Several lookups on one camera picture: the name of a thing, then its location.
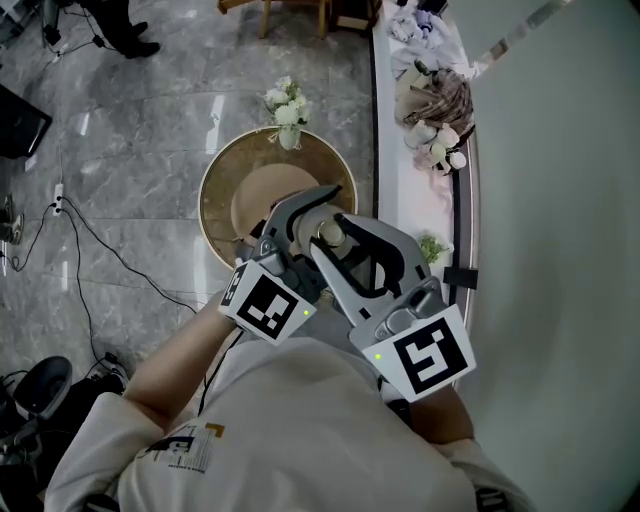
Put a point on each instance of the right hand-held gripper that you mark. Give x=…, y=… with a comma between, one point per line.
x=425, y=352

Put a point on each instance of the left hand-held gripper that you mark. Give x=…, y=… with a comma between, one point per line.
x=265, y=307

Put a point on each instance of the small round object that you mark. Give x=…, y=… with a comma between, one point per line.
x=331, y=233

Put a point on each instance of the person's left forearm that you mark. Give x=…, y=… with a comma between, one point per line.
x=170, y=370

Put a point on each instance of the person's right forearm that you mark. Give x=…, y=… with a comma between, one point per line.
x=442, y=415

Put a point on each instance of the round glass side table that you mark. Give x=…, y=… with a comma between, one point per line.
x=225, y=175

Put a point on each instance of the person's white sneaker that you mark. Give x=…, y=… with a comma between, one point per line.
x=327, y=295

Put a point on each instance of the green artificial flower sprig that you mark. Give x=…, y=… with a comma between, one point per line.
x=431, y=247

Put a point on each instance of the white window ledge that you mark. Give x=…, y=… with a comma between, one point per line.
x=400, y=200

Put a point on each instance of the white ceramic vase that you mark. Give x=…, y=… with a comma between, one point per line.
x=289, y=137

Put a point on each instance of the pink cloth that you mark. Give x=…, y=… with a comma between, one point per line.
x=437, y=182

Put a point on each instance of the white flower bouquet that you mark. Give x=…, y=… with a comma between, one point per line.
x=286, y=107

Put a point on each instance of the white cup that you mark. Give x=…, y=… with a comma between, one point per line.
x=420, y=134
x=457, y=160
x=447, y=135
x=440, y=154

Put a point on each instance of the beige bag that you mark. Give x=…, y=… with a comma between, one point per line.
x=412, y=92

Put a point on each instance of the brown wooden stool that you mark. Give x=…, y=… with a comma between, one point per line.
x=372, y=15

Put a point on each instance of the black power adapter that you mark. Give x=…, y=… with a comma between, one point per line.
x=111, y=358

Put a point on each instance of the white cloth pile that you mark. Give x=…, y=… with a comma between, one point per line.
x=420, y=35

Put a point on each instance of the white power strip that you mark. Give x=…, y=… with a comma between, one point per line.
x=58, y=197

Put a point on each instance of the black monitor screen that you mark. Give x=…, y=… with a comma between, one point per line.
x=20, y=125

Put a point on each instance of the grey plastic container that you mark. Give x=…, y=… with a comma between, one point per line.
x=42, y=385

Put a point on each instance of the black window frame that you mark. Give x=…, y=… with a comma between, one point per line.
x=462, y=277

